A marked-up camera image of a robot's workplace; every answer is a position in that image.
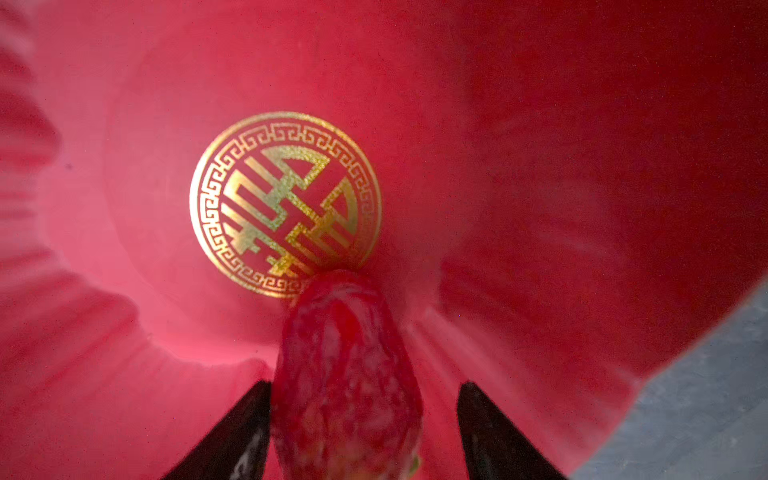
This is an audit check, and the red flower-shaped plastic plate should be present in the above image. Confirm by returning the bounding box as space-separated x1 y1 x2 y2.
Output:
1 1 767 479

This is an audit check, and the red fake strawberry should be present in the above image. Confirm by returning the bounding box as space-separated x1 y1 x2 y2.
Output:
270 270 423 479

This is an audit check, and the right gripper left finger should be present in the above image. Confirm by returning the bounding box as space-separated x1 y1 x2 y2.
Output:
164 381 272 480

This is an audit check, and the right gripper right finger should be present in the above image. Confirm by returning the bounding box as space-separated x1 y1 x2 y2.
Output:
457 381 566 480

